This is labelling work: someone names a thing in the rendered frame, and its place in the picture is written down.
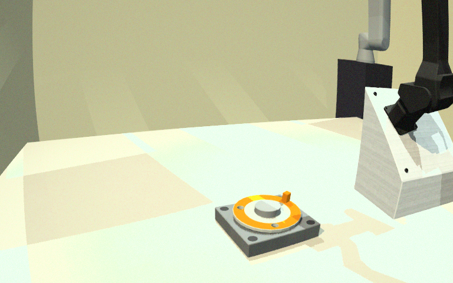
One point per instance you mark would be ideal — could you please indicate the orange round plate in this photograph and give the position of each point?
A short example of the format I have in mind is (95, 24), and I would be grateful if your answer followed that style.
(244, 214)

